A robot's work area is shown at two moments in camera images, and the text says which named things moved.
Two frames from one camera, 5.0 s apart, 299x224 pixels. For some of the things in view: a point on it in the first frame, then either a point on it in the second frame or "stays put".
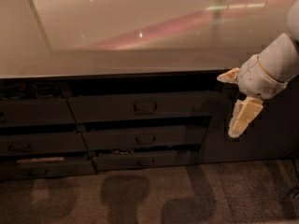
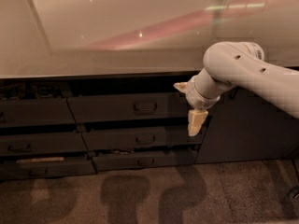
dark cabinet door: (273, 134) stays put
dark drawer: (35, 112) stays put
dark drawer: (43, 144) stays put
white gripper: (257, 77) → (193, 97)
